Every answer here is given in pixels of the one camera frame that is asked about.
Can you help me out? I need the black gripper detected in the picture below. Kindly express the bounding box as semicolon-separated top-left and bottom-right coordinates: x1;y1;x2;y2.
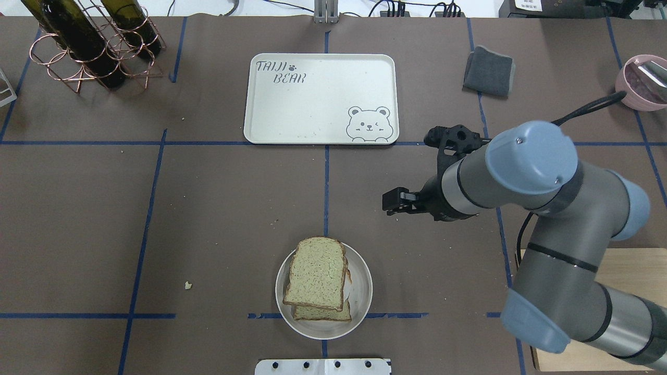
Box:
382;177;470;222

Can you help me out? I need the bread slice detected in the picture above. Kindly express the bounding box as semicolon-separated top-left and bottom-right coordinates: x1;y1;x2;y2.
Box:
291;270;352;322
282;236;348;311

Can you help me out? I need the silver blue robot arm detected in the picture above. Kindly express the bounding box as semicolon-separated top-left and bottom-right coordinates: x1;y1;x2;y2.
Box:
382;121;665;372

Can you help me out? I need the cream bear serving tray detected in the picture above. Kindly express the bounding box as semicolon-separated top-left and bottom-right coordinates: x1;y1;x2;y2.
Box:
243;53;400;145

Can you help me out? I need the white round plate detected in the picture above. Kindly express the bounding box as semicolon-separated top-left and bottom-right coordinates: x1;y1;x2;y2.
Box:
274;242;374;340

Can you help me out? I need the grey folded cloth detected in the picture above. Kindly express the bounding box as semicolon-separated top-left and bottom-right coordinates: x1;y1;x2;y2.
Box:
462;45;515;97

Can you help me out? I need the black box device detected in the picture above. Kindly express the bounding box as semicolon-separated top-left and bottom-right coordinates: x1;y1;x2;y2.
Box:
498;1;586;19

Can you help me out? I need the wooden cutting board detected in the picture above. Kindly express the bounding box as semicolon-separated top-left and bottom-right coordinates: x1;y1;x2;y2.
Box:
502;244;665;374

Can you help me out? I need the pink bowl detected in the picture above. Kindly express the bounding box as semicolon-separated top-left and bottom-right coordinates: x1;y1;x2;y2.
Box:
615;55;666;111

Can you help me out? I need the dark green wine bottle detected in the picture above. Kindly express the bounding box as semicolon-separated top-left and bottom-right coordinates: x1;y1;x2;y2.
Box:
41;1;126;90

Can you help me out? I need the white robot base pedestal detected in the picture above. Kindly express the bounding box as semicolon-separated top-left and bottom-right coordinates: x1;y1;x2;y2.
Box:
254;358;392;374

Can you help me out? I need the aluminium frame post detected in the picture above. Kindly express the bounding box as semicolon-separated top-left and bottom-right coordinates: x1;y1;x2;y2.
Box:
314;0;340;24

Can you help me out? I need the copper wire bottle rack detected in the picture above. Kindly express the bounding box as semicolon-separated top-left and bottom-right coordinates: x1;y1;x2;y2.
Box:
23;1;166;93

